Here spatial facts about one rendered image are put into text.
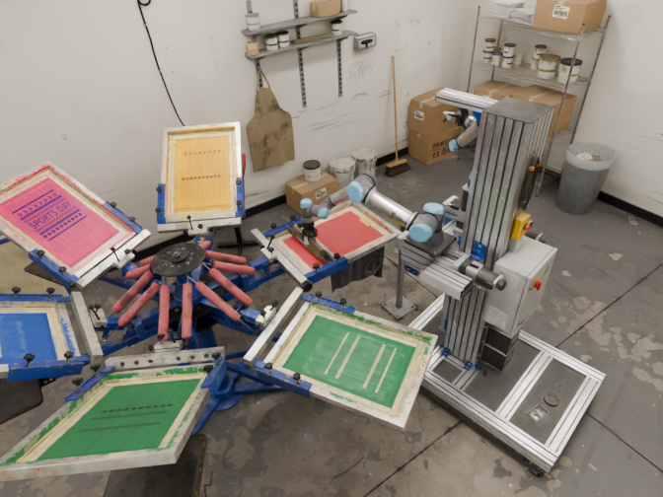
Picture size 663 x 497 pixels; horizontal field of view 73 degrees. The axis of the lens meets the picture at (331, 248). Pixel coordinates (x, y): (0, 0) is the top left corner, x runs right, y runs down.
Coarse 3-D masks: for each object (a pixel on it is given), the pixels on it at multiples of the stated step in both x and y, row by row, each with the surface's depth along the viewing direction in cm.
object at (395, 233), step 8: (336, 208) 346; (344, 208) 351; (360, 208) 345; (368, 216) 340; (376, 216) 335; (384, 224) 326; (280, 232) 325; (288, 232) 330; (392, 232) 321; (400, 232) 318; (272, 240) 318; (384, 240) 312; (392, 240) 315; (280, 248) 310; (368, 248) 305; (376, 248) 310; (288, 256) 303; (352, 256) 299; (360, 256) 304; (296, 264) 296; (304, 272) 289
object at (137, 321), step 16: (192, 272) 290; (144, 288) 281; (224, 288) 283; (176, 304) 269; (208, 304) 267; (240, 304) 263; (144, 320) 261; (192, 320) 264; (144, 336) 260; (176, 336) 246; (192, 336) 246
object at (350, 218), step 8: (344, 216) 343; (352, 216) 343; (320, 224) 337; (328, 224) 336; (352, 224) 334; (360, 224) 334; (288, 240) 323; (296, 240) 323; (320, 240) 321; (296, 248) 315; (304, 248) 314
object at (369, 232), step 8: (360, 232) 326; (368, 232) 326; (376, 232) 325; (368, 240) 319; (344, 248) 312; (352, 248) 312; (304, 256) 308; (312, 256) 307; (312, 264) 301; (320, 264) 300
